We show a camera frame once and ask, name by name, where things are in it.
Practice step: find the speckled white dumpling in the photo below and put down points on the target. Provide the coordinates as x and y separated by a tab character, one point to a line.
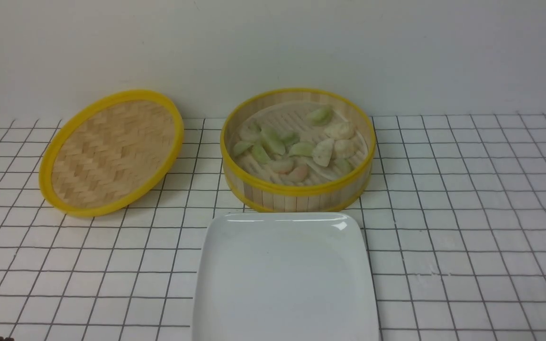
322	153

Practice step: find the white square ceramic plate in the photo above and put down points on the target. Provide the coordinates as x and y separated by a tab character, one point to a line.
302	276

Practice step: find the pink white dumpling front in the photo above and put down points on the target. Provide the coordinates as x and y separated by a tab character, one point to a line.
284	165

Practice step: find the green dumpling lower left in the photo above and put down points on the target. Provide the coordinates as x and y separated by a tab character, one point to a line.
259	154

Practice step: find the pink dumpling front right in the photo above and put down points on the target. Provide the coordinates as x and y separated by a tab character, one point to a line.
298	174

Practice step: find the yellow rimmed bamboo steamer basket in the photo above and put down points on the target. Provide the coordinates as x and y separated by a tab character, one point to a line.
325	189

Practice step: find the green dumpling upper middle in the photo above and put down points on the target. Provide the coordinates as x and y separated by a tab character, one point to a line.
289	138

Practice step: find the green dumpling centre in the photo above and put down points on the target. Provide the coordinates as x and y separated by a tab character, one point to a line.
301	149

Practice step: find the green dumpling far left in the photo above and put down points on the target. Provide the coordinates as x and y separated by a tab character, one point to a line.
240	147

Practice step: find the green dumpling front right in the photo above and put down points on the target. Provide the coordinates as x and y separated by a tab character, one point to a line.
343	165

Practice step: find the green dumpling at back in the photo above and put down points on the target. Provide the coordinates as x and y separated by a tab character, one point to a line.
321	116

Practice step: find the white dumpling upper right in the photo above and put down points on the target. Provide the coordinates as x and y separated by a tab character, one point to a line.
340	131

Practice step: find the yellow rimmed woven steamer lid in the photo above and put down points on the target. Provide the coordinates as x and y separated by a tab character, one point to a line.
111	153

